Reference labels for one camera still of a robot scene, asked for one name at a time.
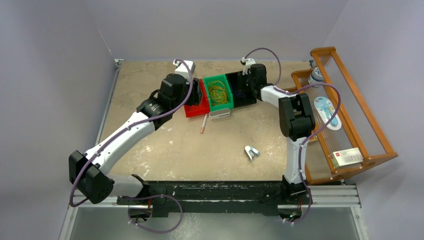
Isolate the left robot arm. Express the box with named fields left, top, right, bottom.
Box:
left=68, top=73, right=203, bottom=207

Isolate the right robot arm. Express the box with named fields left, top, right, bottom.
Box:
left=240, top=63, right=316, bottom=204

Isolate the red plastic bin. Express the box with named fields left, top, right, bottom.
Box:
left=183, top=79, right=211, bottom=118

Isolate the black plastic bin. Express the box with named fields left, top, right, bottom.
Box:
left=225, top=71, right=257, bottom=108

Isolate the white marker orange cap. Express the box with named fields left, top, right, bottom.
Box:
left=200, top=114, right=209, bottom=134

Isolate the green plastic bin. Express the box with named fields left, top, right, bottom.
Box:
left=203, top=74, right=234, bottom=112

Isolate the white grey stapler case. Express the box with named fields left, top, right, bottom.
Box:
left=208, top=108, right=231, bottom=120

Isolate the white round jar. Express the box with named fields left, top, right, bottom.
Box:
left=308, top=66, right=324, bottom=88

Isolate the blue white blister pack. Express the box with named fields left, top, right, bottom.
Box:
left=313, top=96, right=342, bottom=131

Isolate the wooden shelf rack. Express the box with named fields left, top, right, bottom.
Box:
left=305, top=46, right=398, bottom=185

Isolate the white label box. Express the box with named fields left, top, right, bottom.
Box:
left=329, top=147, right=364, bottom=168

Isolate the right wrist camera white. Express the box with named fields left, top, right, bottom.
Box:
left=240, top=57, right=256, bottom=75

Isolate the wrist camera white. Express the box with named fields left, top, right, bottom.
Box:
left=172, top=59, right=196, bottom=80
left=240, top=57, right=256, bottom=75

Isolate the coiled yellow cable in bin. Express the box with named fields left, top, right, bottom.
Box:
left=207, top=81, right=230, bottom=104

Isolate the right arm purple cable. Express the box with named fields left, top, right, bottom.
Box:
left=241, top=47, right=342, bottom=226

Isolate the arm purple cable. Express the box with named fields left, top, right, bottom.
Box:
left=241, top=47, right=342, bottom=226
left=68, top=58, right=194, bottom=234

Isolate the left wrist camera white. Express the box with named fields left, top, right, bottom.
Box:
left=172, top=59, right=196, bottom=80

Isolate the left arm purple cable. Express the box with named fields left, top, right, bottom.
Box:
left=68, top=58, right=194, bottom=234

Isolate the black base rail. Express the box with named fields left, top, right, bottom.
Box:
left=117, top=179, right=312, bottom=219

